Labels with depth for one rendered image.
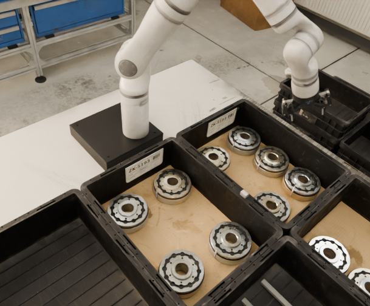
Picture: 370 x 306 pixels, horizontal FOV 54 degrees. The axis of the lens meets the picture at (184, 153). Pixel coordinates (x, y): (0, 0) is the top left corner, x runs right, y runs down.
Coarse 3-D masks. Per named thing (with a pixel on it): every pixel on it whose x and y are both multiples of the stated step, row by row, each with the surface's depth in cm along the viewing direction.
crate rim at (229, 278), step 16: (160, 144) 98; (176, 144) 99; (128, 160) 93; (96, 176) 88; (96, 208) 82; (256, 208) 86; (112, 224) 79; (272, 224) 83; (272, 240) 80; (144, 256) 75; (256, 256) 77; (240, 272) 74; (176, 304) 68
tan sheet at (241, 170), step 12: (228, 132) 119; (216, 144) 114; (264, 144) 116; (240, 156) 112; (252, 156) 112; (240, 168) 108; (252, 168) 108; (288, 168) 110; (240, 180) 105; (252, 180) 105; (264, 180) 105; (276, 180) 106; (252, 192) 102; (276, 192) 103; (300, 204) 100
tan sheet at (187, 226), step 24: (168, 168) 105; (144, 192) 99; (192, 192) 100; (168, 216) 94; (192, 216) 94; (216, 216) 95; (144, 240) 88; (168, 240) 89; (192, 240) 90; (216, 264) 86
